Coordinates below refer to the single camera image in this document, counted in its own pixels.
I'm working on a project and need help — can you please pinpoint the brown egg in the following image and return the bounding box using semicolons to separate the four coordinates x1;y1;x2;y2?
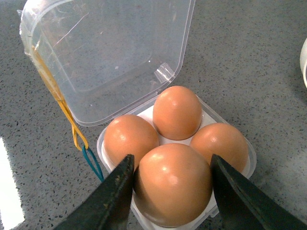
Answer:
134;143;213;227
153;86;202;140
104;115;159;168
189;123;248;172

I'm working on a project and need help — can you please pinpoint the white bowl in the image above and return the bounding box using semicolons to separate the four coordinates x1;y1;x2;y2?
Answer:
300;38;307;87

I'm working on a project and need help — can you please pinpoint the blue rubber band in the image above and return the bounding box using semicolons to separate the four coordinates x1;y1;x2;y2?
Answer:
82;145;104;182

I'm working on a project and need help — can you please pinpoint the clear plastic egg box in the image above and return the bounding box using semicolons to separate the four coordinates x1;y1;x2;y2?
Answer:
17;0;257;230

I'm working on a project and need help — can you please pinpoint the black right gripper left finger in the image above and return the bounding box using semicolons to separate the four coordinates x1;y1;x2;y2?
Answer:
55;154;134;230

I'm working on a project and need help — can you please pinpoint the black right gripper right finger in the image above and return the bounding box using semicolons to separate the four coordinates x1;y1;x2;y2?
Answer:
211;154;307;230

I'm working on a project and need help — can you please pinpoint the yellow rubber band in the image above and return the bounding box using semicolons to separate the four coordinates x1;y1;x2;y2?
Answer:
31;46;89;151

